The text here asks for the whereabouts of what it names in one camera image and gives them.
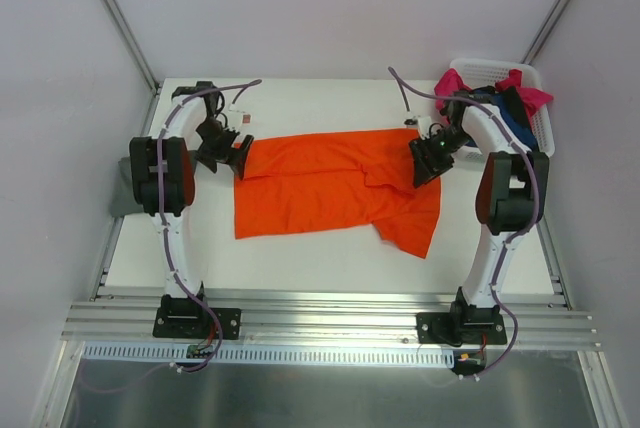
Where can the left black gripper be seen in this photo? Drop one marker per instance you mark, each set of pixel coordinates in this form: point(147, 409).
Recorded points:
point(226, 151)

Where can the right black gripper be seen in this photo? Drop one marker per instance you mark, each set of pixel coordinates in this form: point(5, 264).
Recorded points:
point(431, 159)

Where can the orange t shirt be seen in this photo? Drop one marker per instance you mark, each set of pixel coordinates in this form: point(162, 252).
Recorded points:
point(329, 181)

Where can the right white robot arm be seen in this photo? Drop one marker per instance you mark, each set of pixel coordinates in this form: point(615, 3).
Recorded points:
point(509, 203)

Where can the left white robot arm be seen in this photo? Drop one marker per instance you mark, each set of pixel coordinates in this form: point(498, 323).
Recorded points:
point(163, 176)

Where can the pink t shirt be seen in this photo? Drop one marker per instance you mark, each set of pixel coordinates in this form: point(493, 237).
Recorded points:
point(534, 99)

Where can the blue t shirt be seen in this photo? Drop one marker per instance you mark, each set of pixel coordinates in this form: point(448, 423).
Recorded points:
point(526, 136)

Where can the white plastic basket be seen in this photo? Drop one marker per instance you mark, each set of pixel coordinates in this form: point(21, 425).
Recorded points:
point(476, 73)

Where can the black t shirt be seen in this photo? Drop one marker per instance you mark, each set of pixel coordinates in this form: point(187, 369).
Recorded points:
point(512, 108)

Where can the grey folded t shirt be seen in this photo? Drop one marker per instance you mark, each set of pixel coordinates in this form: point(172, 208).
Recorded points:
point(122, 201)

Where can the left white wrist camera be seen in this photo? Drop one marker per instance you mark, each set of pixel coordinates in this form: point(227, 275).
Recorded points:
point(235, 119)

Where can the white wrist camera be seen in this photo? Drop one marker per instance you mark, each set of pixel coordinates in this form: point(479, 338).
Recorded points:
point(235, 119)
point(421, 123)

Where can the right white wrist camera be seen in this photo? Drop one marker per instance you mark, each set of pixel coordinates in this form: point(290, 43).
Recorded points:
point(421, 123)

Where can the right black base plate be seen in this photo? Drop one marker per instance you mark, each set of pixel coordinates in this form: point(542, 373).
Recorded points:
point(452, 330)

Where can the aluminium mounting rail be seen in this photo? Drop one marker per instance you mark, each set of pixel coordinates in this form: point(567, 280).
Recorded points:
point(270, 317)

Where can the white slotted cable duct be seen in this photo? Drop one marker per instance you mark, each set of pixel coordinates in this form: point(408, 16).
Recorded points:
point(231, 353)

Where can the left aluminium corner post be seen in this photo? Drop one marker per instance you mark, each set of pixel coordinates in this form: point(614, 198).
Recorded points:
point(118, 18)

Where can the aluminium corner post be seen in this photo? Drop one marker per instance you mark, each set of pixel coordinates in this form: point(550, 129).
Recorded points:
point(118, 18)
point(545, 31)

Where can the right aluminium corner post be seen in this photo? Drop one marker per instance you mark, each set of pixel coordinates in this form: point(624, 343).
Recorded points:
point(545, 31)

